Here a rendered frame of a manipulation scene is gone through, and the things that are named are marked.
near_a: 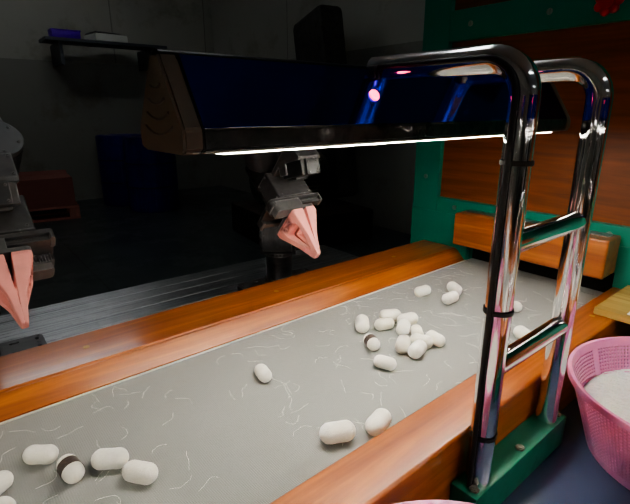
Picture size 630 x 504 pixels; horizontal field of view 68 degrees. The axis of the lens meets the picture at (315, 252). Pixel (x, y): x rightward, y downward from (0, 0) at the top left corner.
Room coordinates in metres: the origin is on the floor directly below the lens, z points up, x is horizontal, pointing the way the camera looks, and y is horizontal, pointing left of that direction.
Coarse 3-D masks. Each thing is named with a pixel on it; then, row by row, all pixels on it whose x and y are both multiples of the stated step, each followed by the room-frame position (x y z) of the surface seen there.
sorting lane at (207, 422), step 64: (320, 320) 0.70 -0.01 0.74; (448, 320) 0.70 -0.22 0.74; (512, 320) 0.70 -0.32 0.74; (128, 384) 0.51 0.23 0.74; (192, 384) 0.51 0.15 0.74; (256, 384) 0.51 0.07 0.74; (320, 384) 0.51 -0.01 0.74; (384, 384) 0.51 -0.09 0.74; (448, 384) 0.51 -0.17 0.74; (0, 448) 0.40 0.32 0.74; (64, 448) 0.40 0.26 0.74; (128, 448) 0.40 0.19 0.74; (192, 448) 0.40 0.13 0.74; (256, 448) 0.40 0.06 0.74; (320, 448) 0.40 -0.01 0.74
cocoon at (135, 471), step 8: (128, 464) 0.35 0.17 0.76; (136, 464) 0.35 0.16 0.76; (144, 464) 0.35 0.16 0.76; (152, 464) 0.36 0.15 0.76; (128, 472) 0.35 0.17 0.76; (136, 472) 0.35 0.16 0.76; (144, 472) 0.35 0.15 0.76; (152, 472) 0.35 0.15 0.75; (128, 480) 0.35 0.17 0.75; (136, 480) 0.34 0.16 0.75; (144, 480) 0.34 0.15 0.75; (152, 480) 0.35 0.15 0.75
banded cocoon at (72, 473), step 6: (66, 456) 0.36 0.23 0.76; (72, 462) 0.36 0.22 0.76; (78, 462) 0.36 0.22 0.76; (66, 468) 0.35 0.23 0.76; (72, 468) 0.35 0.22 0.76; (78, 468) 0.35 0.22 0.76; (84, 468) 0.36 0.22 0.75; (66, 474) 0.35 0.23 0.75; (72, 474) 0.35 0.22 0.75; (78, 474) 0.35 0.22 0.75; (66, 480) 0.34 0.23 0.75; (72, 480) 0.35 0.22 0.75; (78, 480) 0.35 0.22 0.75
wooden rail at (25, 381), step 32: (384, 256) 0.97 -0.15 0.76; (416, 256) 0.97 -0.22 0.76; (448, 256) 1.00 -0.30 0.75; (256, 288) 0.78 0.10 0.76; (288, 288) 0.78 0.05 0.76; (320, 288) 0.78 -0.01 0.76; (352, 288) 0.81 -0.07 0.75; (160, 320) 0.65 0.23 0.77; (192, 320) 0.65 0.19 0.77; (224, 320) 0.65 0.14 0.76; (256, 320) 0.67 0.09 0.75; (288, 320) 0.70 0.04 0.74; (32, 352) 0.55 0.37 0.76; (64, 352) 0.55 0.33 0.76; (96, 352) 0.55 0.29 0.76; (128, 352) 0.55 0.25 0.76; (160, 352) 0.57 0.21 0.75; (192, 352) 0.59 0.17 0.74; (0, 384) 0.48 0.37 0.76; (32, 384) 0.48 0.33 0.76; (64, 384) 0.49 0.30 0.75; (96, 384) 0.51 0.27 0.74; (0, 416) 0.44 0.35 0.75
